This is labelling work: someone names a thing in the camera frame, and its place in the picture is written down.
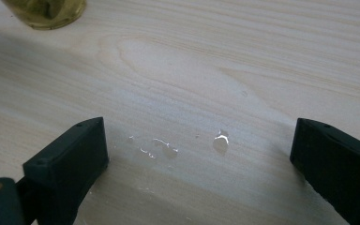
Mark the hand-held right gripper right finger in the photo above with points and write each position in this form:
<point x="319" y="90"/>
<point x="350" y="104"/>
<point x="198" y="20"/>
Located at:
<point x="340" y="165"/>

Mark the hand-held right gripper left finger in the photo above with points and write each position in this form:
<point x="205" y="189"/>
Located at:
<point x="65" y="162"/>

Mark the red can with yellow lid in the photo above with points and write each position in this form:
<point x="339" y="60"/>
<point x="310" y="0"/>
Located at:
<point x="47" y="14"/>

